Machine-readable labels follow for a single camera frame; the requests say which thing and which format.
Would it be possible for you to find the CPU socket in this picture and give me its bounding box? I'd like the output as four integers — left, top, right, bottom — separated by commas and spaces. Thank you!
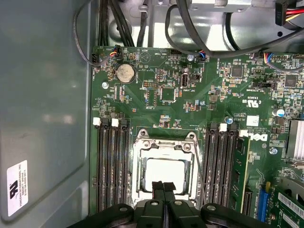
132, 128, 201, 209

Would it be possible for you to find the black expansion slot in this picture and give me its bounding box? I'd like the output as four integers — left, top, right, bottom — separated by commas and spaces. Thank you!
241, 190, 253, 216

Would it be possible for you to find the thick black cable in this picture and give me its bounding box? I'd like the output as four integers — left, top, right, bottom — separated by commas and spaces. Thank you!
164, 0, 304, 59

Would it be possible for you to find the internal USB port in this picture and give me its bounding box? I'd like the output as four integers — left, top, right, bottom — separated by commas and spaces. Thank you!
180, 73, 190, 90

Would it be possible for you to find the green motherboard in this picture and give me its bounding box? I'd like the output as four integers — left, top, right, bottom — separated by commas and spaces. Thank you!
89, 45, 304, 228

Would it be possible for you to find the black cable with clamp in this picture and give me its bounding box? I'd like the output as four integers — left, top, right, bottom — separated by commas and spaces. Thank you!
136, 3, 151, 48

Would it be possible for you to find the silver coin battery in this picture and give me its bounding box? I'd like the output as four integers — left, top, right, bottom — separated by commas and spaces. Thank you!
115, 64, 136, 83

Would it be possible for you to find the metal socket cover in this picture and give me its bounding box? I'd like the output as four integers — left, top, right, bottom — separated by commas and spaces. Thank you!
139, 139, 197, 202

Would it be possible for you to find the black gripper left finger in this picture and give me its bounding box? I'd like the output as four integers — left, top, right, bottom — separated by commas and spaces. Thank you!
78, 181, 165, 228

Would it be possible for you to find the black and grey PC case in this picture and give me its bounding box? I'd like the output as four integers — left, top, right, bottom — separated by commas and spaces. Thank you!
0, 0, 304, 228

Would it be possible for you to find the graphics card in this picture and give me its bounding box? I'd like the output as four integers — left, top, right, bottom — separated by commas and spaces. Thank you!
275, 175, 304, 228

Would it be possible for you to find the metal locking lever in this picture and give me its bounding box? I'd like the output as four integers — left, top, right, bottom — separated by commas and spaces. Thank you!
192, 142, 208, 209

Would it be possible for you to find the white case label sticker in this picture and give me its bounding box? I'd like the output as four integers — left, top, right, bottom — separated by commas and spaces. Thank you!
6, 159, 29, 217

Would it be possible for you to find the silver chipset heatsink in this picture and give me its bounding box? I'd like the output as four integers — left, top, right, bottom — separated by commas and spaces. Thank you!
286, 119, 304, 160

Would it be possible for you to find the black braided cable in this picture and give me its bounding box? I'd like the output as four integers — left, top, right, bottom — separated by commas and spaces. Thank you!
98, 0, 110, 48

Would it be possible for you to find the silver CPU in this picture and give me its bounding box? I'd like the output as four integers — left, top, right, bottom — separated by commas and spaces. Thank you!
142, 154, 192, 193

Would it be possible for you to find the green RAM stick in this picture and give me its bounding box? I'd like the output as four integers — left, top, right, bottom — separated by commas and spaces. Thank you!
230, 135, 251, 216

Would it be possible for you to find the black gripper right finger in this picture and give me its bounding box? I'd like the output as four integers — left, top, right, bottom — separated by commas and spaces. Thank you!
164, 182, 269, 228

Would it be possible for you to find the thin black fan cable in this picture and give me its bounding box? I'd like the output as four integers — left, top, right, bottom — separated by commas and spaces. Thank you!
72, 0, 102, 67

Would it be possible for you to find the blue expansion slot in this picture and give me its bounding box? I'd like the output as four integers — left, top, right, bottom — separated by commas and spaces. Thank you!
256, 181, 270, 218

